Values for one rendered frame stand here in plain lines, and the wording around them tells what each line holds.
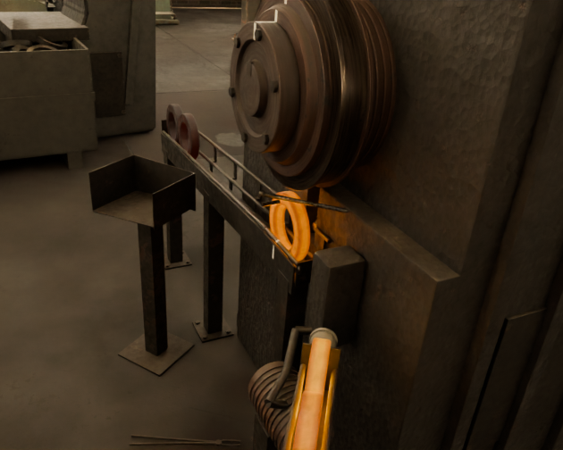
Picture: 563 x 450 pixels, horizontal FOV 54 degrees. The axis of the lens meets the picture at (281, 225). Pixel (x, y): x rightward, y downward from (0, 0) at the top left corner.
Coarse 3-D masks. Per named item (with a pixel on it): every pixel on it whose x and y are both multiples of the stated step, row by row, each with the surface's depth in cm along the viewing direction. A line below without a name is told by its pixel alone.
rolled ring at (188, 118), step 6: (186, 114) 212; (180, 120) 218; (186, 120) 210; (192, 120) 210; (180, 126) 219; (186, 126) 220; (192, 126) 208; (180, 132) 221; (186, 132) 222; (192, 132) 208; (180, 138) 222; (186, 138) 222; (192, 138) 208; (198, 138) 209; (180, 144) 223; (186, 144) 222; (192, 144) 209; (198, 144) 210; (186, 150) 220; (192, 150) 210; (198, 150) 211; (192, 156) 213
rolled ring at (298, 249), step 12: (288, 192) 140; (276, 204) 144; (288, 204) 137; (300, 204) 136; (276, 216) 147; (300, 216) 134; (276, 228) 148; (300, 228) 134; (288, 240) 147; (300, 240) 134; (300, 252) 136
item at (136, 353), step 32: (128, 160) 186; (96, 192) 177; (128, 192) 190; (160, 192) 164; (192, 192) 179; (160, 224) 169; (160, 256) 187; (160, 288) 192; (160, 320) 198; (128, 352) 204; (160, 352) 204
